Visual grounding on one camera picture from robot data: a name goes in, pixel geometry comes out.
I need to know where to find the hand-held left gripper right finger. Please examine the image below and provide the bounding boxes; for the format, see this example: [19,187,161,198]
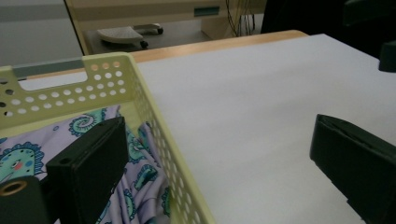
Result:
[309,113,396,224]

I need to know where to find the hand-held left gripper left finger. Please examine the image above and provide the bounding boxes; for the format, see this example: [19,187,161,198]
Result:
[46,116,130,224]

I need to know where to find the purple seahorse print cloth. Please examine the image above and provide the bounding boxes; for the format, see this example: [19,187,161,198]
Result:
[0,105,173,224]

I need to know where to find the pale yellow perforated plastic basket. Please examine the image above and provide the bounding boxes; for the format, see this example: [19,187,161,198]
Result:
[0,51,217,224]

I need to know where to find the grey chair base with casters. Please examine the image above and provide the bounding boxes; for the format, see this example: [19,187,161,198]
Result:
[95,22,164,49]

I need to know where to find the white cabinet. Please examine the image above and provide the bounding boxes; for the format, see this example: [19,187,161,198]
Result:
[0,0,84,67]

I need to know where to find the light wooden desk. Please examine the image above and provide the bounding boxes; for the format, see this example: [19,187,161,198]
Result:
[64,0,268,56]

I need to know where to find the bundle of hanging cables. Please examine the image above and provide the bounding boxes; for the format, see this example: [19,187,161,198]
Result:
[225,0,257,37]

